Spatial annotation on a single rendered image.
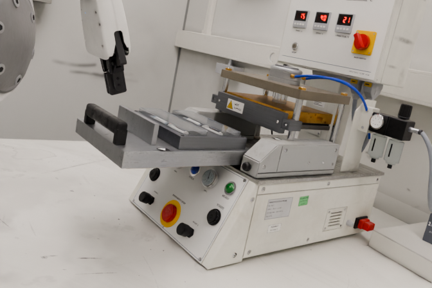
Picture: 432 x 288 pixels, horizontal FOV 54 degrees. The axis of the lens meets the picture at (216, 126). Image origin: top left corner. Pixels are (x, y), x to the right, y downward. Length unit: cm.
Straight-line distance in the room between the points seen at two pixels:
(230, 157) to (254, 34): 126
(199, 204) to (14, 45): 66
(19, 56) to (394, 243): 97
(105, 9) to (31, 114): 170
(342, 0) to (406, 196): 66
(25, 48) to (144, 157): 44
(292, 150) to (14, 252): 55
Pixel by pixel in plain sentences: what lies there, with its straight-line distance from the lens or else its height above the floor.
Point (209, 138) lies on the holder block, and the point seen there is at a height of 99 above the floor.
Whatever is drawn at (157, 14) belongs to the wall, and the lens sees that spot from 251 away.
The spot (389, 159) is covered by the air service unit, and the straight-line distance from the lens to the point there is 101.
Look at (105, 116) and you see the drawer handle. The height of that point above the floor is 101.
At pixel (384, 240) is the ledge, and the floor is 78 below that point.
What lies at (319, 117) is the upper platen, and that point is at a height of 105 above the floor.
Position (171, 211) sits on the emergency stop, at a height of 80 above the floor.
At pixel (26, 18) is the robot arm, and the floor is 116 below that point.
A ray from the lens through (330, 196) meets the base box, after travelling 103.
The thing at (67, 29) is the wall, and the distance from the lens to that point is 235.
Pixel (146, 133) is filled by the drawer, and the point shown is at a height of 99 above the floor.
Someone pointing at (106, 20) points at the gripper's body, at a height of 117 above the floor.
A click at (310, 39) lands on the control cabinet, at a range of 118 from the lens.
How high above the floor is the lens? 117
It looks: 11 degrees down
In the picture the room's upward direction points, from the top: 11 degrees clockwise
